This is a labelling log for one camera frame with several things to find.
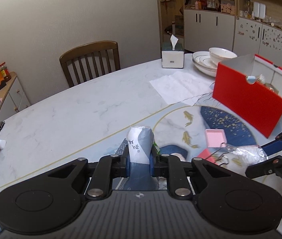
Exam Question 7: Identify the white ceramic bowl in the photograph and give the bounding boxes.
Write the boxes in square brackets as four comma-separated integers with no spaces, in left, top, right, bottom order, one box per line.
[209,48,237,65]

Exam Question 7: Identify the grey white tissue pack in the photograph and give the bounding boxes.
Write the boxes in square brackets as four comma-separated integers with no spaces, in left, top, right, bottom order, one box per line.
[123,126,159,191]

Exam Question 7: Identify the wooden dining chair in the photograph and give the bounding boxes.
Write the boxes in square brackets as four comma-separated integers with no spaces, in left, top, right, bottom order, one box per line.
[59,40,121,87]

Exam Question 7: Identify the white sideboard cabinet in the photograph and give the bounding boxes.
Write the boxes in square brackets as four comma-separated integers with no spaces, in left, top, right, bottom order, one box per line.
[0,72,31,122]

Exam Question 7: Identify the red white cardboard box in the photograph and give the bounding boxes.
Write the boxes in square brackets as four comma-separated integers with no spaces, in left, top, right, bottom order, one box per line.
[213,54,282,138]

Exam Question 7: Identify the green white tissue box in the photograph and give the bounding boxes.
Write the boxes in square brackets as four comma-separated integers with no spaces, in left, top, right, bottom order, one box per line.
[161,35,184,69]

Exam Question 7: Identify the pink binder clip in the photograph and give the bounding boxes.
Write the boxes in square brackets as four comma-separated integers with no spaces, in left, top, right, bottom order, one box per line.
[198,142,230,166]

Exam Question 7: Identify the small pink box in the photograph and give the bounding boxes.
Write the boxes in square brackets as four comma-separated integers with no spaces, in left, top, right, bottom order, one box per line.
[205,129,227,148]

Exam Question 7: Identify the white paper sheet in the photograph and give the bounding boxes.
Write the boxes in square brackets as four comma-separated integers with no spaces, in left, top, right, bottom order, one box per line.
[149,71,215,106]

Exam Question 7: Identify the red lid jar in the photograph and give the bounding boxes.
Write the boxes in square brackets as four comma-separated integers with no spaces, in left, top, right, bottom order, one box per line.
[0,62,12,82]

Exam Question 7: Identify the gold foil snack bag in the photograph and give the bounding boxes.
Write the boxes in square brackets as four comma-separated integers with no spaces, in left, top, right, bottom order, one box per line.
[256,74,279,94]

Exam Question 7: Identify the blue decorated table mat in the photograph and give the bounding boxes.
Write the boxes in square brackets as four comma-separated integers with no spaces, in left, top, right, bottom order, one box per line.
[0,92,282,239]

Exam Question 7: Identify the white wall cabinets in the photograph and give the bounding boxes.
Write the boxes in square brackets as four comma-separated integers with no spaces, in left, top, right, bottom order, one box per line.
[160,0,282,66]

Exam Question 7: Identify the silver printed foil packet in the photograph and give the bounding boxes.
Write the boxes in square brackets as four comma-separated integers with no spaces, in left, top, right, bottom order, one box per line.
[216,145,268,176]

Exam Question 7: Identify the white tooth plush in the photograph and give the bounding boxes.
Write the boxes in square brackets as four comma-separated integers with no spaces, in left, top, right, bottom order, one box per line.
[172,153,186,161]

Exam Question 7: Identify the white plates stack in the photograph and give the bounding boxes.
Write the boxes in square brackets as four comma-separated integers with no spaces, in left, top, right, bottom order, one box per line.
[192,51,217,78]

